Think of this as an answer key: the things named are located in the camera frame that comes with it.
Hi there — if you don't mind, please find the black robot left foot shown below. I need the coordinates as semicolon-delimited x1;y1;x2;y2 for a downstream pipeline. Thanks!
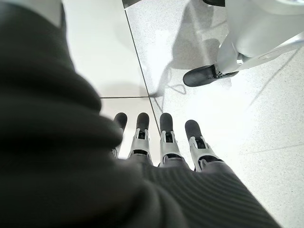
182;65;239;87

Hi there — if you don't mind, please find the black robot foot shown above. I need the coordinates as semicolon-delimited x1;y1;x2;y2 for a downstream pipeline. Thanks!
203;0;226;7
182;65;239;87

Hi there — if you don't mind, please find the white kitchen base cabinet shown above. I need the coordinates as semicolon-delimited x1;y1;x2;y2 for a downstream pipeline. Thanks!
60;0;162;160

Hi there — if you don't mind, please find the black robot right foot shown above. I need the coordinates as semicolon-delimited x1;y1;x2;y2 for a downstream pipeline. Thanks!
203;0;226;7

